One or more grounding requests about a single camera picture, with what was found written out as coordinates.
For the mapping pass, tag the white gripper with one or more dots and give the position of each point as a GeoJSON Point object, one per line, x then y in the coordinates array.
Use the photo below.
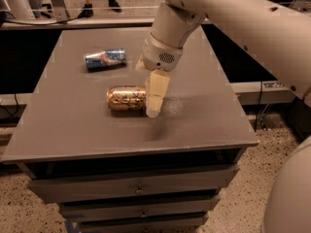
{"type": "Point", "coordinates": [157, 56]}

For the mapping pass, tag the orange LaCroix can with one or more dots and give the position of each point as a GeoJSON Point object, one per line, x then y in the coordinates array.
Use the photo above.
{"type": "Point", "coordinates": [126, 98]}

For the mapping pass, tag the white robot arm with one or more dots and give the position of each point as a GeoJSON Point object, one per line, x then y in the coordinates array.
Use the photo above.
{"type": "Point", "coordinates": [280, 40]}

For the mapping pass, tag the blue Red Bull can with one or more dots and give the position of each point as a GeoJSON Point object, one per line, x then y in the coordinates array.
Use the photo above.
{"type": "Point", "coordinates": [105, 59]}

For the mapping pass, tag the grey drawer cabinet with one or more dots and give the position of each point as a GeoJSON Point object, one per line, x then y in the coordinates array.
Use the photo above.
{"type": "Point", "coordinates": [67, 129]}

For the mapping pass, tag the top grey drawer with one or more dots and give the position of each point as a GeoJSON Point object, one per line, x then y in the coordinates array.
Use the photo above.
{"type": "Point", "coordinates": [121, 185]}

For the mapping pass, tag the grey drawer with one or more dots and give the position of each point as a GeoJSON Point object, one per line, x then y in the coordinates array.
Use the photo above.
{"type": "Point", "coordinates": [143, 225]}
{"type": "Point", "coordinates": [141, 208]}
{"type": "Point", "coordinates": [121, 185]}

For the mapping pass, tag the bottom grey drawer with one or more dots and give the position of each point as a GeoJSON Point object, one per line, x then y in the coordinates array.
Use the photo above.
{"type": "Point", "coordinates": [143, 225]}

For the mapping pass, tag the middle grey drawer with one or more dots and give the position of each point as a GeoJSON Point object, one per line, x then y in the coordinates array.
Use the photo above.
{"type": "Point", "coordinates": [141, 208]}

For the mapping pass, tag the grey metal rail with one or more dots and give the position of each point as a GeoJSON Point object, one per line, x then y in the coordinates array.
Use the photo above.
{"type": "Point", "coordinates": [77, 23]}

